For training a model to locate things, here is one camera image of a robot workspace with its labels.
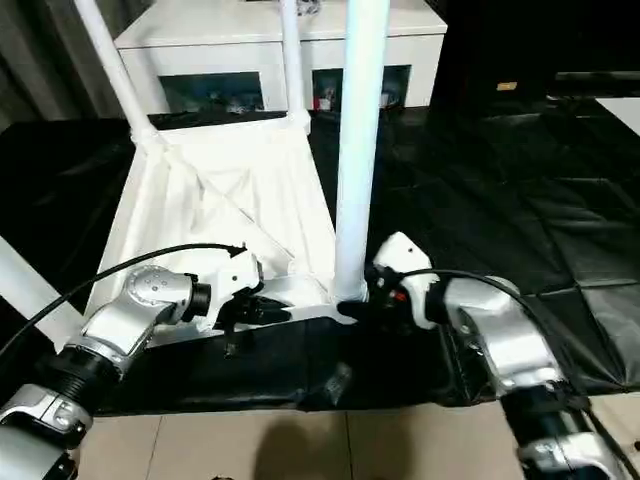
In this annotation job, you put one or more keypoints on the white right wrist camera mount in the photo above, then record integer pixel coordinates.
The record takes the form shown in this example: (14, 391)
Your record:
(400, 255)

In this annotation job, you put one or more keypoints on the dark low shelf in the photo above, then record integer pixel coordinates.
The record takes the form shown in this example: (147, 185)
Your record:
(590, 82)

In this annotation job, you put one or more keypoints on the white cabinet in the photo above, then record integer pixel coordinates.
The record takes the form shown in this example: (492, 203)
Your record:
(200, 35)

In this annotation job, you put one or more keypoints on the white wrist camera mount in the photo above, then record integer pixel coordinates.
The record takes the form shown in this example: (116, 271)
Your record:
(235, 277)
(400, 255)

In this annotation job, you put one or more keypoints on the black mat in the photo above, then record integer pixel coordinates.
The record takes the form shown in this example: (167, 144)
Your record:
(500, 200)

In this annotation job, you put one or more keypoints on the small yellow tag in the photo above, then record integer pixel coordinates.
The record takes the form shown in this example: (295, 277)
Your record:
(506, 85)

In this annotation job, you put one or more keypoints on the white plastic table leg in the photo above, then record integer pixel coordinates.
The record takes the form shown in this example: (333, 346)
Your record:
(25, 285)
(110, 60)
(357, 150)
(292, 60)

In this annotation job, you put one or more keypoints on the white flat board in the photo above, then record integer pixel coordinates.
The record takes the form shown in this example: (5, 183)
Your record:
(625, 110)

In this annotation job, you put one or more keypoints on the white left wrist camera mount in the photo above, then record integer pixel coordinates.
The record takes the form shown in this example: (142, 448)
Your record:
(235, 277)

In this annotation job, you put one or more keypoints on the glass bowl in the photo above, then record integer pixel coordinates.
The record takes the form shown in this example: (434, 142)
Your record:
(307, 6)

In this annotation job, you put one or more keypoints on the white plastic table top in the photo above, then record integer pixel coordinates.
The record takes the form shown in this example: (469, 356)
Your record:
(200, 200)

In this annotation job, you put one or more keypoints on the grey curtain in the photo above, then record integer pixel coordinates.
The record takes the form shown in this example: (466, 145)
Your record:
(40, 60)

